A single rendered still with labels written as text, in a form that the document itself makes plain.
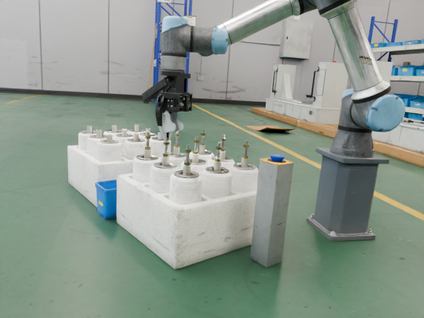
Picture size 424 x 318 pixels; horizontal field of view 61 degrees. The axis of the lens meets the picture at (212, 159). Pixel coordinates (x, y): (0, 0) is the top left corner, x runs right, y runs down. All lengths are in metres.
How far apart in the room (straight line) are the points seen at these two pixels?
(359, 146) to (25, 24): 6.95
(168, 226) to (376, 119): 0.70
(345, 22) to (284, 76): 4.63
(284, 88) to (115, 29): 3.51
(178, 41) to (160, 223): 0.53
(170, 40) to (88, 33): 6.48
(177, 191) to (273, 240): 0.31
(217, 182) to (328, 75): 3.54
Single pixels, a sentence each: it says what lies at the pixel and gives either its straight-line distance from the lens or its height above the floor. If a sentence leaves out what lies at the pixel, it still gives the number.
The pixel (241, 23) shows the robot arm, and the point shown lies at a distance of 1.23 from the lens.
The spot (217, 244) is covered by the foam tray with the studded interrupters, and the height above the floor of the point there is 0.04.
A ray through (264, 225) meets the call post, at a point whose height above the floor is 0.12.
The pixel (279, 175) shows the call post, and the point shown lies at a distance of 1.03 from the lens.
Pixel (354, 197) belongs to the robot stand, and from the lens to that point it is 1.37.
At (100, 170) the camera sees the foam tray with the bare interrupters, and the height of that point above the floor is 0.16.
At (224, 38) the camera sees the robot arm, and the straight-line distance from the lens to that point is 1.10.
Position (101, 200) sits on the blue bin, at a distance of 1.40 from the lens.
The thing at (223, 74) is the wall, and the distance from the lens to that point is 7.75.
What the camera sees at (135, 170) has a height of 0.21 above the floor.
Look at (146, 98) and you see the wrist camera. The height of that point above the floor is 0.46.
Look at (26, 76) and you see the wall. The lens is 7.69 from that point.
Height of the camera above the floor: 0.54
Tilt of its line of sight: 13 degrees down
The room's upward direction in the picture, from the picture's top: 4 degrees clockwise
